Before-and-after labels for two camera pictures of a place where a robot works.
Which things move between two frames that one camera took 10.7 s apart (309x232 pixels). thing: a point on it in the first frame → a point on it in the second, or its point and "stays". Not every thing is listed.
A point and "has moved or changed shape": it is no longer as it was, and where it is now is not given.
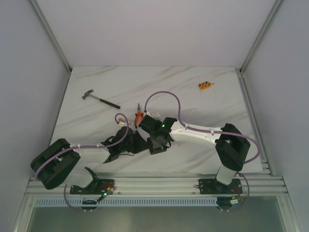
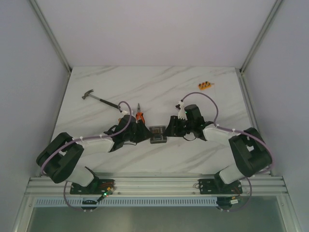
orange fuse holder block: (204, 85) stays
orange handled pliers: (138, 114) stays
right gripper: (151, 135) → (171, 131)
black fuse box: (157, 147) has moved or changed shape
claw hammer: (87, 94) stays
